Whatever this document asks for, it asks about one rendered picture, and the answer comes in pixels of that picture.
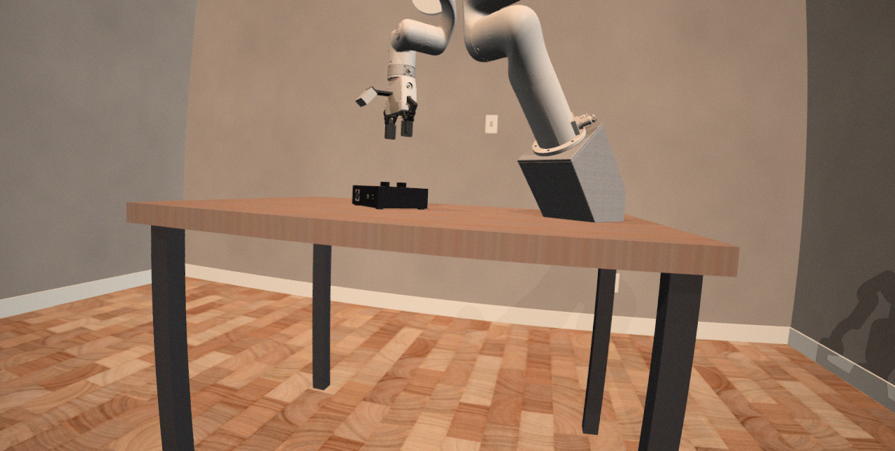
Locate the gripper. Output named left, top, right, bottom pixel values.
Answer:
left=383, top=75, right=417, bottom=140

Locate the black lighting desk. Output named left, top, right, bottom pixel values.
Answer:
left=352, top=182, right=428, bottom=210

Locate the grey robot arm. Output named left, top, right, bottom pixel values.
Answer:
left=387, top=0, right=596, bottom=157

